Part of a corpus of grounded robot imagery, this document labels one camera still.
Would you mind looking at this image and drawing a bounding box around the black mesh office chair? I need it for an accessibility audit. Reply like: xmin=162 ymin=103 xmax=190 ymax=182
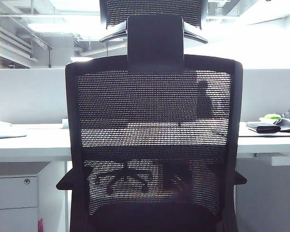
xmin=56 ymin=0 xmax=247 ymax=232

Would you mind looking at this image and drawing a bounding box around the black star chair base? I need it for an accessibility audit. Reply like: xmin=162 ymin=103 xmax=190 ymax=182
xmin=87 ymin=159 xmax=158 ymax=195

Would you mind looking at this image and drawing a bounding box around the dark box under desk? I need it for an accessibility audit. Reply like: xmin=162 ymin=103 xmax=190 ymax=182
xmin=163 ymin=163 xmax=193 ymax=194

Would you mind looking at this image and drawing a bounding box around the dark object behind mesh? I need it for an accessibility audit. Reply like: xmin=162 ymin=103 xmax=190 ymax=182
xmin=197 ymin=82 xmax=215 ymax=119

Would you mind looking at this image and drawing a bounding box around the black flat case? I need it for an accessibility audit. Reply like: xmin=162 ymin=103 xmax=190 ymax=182
xmin=246 ymin=122 xmax=280 ymax=134

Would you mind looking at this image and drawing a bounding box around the white desk partition screen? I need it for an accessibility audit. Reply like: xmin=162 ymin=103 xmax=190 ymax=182
xmin=0 ymin=69 xmax=290 ymax=126

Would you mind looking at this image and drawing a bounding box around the flat stack of papers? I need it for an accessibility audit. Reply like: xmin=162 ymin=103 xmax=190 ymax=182
xmin=0 ymin=127 xmax=28 ymax=140

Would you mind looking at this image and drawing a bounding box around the grey computer mouse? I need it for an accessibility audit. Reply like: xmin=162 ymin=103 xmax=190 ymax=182
xmin=273 ymin=117 xmax=290 ymax=133

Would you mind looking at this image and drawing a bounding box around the white drawer cabinet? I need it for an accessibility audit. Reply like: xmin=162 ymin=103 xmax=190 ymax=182
xmin=0 ymin=161 xmax=72 ymax=232

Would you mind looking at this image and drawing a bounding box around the white under-desk bracket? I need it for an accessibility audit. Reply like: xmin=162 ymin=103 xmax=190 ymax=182
xmin=272 ymin=157 xmax=290 ymax=166

